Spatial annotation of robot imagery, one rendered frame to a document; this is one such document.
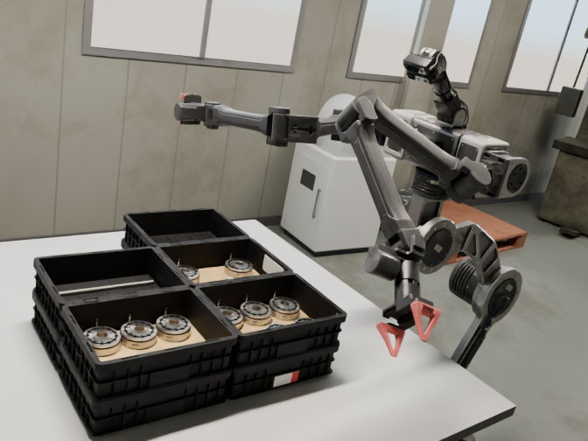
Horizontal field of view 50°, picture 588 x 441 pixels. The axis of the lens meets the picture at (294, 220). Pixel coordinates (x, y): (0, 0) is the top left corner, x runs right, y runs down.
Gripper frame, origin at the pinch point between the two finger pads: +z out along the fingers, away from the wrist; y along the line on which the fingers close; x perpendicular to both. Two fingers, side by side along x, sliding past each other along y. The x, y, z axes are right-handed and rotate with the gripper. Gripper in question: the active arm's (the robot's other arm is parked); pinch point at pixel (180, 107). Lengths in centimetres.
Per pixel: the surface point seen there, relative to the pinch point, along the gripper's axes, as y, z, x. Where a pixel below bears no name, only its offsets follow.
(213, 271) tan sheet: 57, -20, 6
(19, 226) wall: 94, 188, -12
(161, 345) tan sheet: 62, -57, -31
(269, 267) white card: 54, -32, 22
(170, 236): 53, 12, 4
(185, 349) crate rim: 55, -75, -33
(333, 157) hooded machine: 43, 122, 180
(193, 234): 53, 12, 14
